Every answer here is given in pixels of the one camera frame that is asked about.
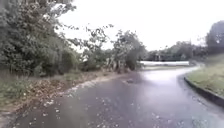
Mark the wet grey asphalt path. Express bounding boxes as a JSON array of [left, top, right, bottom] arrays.
[[6, 66, 224, 128]]

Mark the long white barrier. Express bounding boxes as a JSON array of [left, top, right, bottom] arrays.
[[139, 60, 190, 66]]

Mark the distant row of trees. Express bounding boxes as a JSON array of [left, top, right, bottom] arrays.
[[143, 20, 224, 62]]

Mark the row of trees and bushes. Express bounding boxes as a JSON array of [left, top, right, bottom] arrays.
[[0, 0, 148, 78]]

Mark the leaf-strewn grass verge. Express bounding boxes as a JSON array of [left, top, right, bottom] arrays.
[[0, 68, 134, 118]]

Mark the dark stone kerb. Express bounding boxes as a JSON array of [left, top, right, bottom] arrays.
[[183, 75, 224, 108]]

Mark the grass slope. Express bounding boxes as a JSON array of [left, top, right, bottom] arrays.
[[186, 53, 224, 98]]

